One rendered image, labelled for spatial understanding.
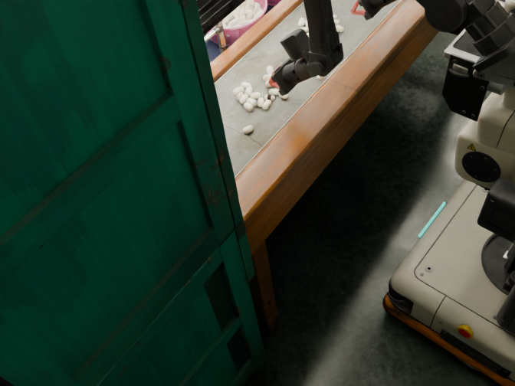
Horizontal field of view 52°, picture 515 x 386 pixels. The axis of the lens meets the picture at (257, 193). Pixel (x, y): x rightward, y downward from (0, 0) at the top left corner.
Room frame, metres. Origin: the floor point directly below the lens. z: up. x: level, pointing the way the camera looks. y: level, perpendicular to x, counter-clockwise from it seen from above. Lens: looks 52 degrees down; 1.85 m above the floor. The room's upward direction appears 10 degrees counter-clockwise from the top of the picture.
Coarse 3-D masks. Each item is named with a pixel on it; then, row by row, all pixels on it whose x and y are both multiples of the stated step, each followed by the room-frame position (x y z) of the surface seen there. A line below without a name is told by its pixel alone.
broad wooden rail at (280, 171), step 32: (384, 32) 1.42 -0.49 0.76; (416, 32) 1.44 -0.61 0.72; (352, 64) 1.29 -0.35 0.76; (384, 64) 1.28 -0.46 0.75; (320, 96) 1.17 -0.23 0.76; (352, 96) 1.15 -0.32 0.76; (384, 96) 1.31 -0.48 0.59; (288, 128) 1.06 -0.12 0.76; (320, 128) 1.04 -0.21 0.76; (352, 128) 1.16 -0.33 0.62; (256, 160) 0.97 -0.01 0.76; (288, 160) 0.94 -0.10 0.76; (320, 160) 1.03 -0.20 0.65; (256, 192) 0.85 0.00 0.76; (288, 192) 0.91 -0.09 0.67; (256, 224) 0.80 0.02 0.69
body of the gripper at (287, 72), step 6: (288, 60) 1.19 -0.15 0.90; (294, 60) 1.19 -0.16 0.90; (282, 66) 1.17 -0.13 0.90; (288, 66) 1.15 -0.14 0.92; (294, 66) 1.12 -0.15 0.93; (276, 72) 1.14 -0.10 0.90; (282, 72) 1.15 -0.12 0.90; (288, 72) 1.13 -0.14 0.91; (294, 72) 1.12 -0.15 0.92; (276, 78) 1.13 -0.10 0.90; (282, 78) 1.14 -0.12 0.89; (288, 78) 1.12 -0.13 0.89; (294, 78) 1.11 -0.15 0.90; (282, 84) 1.12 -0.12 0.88; (288, 84) 1.13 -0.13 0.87; (294, 84) 1.13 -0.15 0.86; (282, 90) 1.11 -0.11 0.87; (288, 90) 1.11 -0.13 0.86
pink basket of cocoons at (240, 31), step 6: (258, 0) 1.76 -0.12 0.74; (264, 0) 1.71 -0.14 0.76; (264, 6) 1.70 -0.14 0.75; (264, 12) 1.64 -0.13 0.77; (258, 18) 1.61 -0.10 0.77; (246, 24) 1.58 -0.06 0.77; (252, 24) 1.60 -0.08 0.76; (210, 30) 1.61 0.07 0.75; (228, 30) 1.57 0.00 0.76; (234, 30) 1.58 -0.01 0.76; (240, 30) 1.58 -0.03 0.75; (246, 30) 1.59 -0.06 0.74; (216, 36) 1.61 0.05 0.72; (234, 36) 1.59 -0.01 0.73; (240, 36) 1.59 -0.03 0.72; (216, 42) 1.63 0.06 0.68; (228, 42) 1.60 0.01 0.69; (234, 42) 1.60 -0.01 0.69
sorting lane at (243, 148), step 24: (336, 0) 1.68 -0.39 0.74; (288, 24) 1.59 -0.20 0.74; (360, 24) 1.52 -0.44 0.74; (264, 48) 1.47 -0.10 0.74; (240, 72) 1.37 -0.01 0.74; (264, 72) 1.35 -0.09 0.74; (288, 96) 1.22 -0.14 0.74; (240, 120) 1.15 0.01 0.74; (264, 120) 1.14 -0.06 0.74; (288, 120) 1.12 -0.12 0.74; (240, 144) 1.06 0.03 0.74; (264, 144) 1.04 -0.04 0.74; (240, 168) 0.97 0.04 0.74
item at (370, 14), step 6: (360, 0) 1.36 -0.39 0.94; (366, 0) 1.36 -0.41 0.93; (372, 0) 1.35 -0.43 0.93; (378, 0) 1.34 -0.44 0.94; (384, 0) 1.34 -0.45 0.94; (366, 6) 1.35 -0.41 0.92; (372, 6) 1.35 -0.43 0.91; (378, 6) 1.34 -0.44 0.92; (384, 6) 1.34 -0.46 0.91; (366, 12) 1.34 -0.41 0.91; (372, 12) 1.34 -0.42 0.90
